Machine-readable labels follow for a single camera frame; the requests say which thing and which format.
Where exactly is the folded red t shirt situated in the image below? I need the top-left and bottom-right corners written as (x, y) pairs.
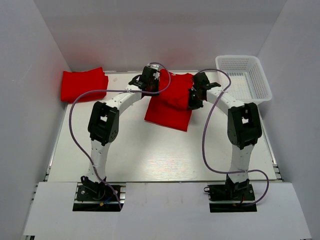
top-left (60, 67), bottom-right (109, 104)

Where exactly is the red t shirt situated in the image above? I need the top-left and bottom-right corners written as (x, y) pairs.
top-left (60, 67), bottom-right (109, 104)
top-left (144, 69), bottom-right (193, 132)

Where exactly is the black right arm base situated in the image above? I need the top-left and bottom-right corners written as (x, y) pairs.
top-left (203, 184), bottom-right (257, 213)

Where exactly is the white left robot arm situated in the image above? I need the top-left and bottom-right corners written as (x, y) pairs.
top-left (80, 63), bottom-right (161, 200)

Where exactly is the white plastic mesh basket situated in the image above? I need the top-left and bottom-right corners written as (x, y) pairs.
top-left (215, 55), bottom-right (272, 105)

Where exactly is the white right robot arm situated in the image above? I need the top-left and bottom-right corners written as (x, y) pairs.
top-left (188, 71), bottom-right (262, 200)

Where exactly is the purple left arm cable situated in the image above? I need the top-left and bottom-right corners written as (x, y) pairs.
top-left (68, 61), bottom-right (173, 210)

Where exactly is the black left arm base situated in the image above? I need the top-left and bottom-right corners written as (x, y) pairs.
top-left (72, 184), bottom-right (121, 213)

